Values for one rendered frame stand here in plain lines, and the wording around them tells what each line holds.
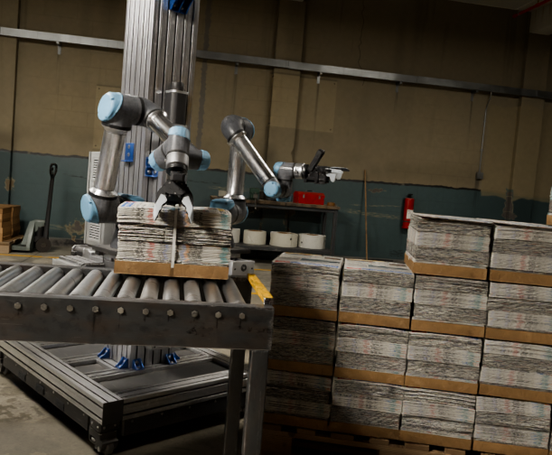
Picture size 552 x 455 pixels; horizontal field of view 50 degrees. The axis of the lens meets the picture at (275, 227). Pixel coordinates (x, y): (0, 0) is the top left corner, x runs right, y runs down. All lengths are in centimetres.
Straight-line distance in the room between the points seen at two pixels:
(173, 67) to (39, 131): 639
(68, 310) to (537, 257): 174
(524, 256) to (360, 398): 87
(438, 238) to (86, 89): 727
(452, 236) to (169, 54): 150
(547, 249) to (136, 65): 195
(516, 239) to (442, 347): 51
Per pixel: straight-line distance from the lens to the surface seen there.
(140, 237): 201
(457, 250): 247
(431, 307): 249
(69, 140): 911
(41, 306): 168
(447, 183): 991
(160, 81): 287
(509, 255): 250
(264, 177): 279
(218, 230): 200
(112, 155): 247
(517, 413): 266
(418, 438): 263
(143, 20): 296
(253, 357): 170
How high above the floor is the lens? 114
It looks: 4 degrees down
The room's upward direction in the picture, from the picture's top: 5 degrees clockwise
